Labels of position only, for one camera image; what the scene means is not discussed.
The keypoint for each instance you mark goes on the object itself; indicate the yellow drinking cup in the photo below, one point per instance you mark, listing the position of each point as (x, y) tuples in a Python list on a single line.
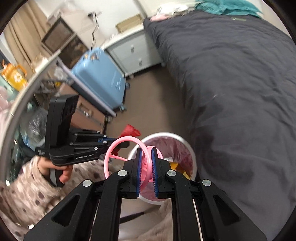
[(15, 75)]

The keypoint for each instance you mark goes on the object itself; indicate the dark grey bed cover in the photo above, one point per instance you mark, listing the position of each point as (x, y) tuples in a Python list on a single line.
[(237, 82)]

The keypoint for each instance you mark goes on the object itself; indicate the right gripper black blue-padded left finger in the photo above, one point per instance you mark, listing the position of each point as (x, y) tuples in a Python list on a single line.
[(92, 210)]

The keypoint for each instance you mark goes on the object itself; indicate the green ruler strip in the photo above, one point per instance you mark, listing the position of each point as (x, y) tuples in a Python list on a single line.
[(238, 19)]

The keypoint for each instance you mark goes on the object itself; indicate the beige curtain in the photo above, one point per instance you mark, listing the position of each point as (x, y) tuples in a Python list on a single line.
[(24, 34)]

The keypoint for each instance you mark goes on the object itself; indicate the white pink clothes pile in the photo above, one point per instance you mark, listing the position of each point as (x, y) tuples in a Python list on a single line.
[(169, 10)]

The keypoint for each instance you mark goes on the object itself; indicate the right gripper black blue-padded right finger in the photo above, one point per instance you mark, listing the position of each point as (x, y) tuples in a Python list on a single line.
[(200, 210)]

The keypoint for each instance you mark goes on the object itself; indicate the brown suitcase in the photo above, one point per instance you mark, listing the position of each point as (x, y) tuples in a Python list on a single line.
[(86, 115)]

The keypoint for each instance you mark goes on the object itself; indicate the white grey nightstand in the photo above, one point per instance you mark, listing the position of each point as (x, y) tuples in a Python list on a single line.
[(132, 51)]

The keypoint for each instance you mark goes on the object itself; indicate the white desk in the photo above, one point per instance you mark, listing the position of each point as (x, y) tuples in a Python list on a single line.
[(13, 116)]

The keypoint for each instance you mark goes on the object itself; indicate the white trash bin pink liner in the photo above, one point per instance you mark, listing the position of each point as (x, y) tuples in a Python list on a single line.
[(174, 149)]

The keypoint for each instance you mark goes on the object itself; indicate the light blue suitcase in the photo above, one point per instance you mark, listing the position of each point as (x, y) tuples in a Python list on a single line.
[(97, 71)]

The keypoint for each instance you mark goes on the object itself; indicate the white microwave oven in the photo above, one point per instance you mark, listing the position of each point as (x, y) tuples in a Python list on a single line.
[(58, 34)]

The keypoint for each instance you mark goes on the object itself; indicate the teal pillow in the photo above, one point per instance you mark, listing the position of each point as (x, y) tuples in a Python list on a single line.
[(229, 8)]

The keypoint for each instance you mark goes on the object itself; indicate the person's left hand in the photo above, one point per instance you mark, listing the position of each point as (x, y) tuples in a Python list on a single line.
[(45, 165)]

